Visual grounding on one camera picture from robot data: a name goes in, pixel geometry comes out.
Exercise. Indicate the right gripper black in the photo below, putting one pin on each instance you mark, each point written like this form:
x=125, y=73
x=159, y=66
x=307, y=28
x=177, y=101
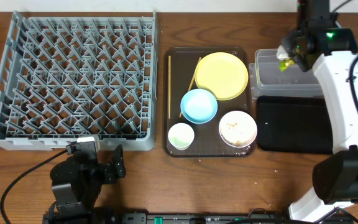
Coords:
x=287, y=40

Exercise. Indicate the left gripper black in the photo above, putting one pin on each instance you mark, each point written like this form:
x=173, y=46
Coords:
x=110, y=176

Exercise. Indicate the green orange snack wrapper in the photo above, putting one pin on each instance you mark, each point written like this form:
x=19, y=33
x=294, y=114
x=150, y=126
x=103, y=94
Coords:
x=284, y=64

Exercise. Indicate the small white cup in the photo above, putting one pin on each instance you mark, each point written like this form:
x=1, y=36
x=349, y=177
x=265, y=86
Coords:
x=181, y=135

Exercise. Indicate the white bowl with food residue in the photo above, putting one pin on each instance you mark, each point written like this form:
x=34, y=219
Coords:
x=237, y=129

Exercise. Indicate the white napkin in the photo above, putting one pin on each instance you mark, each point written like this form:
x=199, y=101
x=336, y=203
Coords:
x=282, y=53

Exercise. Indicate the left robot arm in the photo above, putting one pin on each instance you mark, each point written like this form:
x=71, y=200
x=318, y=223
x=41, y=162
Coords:
x=77, y=182

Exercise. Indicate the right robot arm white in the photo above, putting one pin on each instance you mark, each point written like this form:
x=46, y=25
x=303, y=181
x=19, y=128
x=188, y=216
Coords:
x=332, y=54

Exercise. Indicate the clear plastic waste bin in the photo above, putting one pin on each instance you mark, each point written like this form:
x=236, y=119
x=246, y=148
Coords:
x=266, y=79

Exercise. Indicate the black waste tray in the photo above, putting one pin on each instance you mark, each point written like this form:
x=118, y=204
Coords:
x=293, y=124

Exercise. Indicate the grey dishwasher rack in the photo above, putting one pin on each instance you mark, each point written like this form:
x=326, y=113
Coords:
x=63, y=78

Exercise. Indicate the light blue bowl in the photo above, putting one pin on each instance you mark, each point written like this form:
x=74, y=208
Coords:
x=199, y=106

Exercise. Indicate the yellow plate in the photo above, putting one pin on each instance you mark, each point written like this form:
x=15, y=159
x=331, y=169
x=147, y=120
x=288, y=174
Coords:
x=223, y=74

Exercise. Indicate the wooden chopstick under bowl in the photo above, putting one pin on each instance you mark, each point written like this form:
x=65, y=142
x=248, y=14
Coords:
x=192, y=81

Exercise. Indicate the dark brown serving tray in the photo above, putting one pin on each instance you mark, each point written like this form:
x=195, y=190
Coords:
x=207, y=142

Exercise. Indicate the long wooden chopstick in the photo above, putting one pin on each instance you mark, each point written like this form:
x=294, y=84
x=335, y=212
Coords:
x=169, y=84

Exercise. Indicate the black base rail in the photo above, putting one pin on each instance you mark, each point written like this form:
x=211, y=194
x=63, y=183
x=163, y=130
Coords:
x=255, y=216

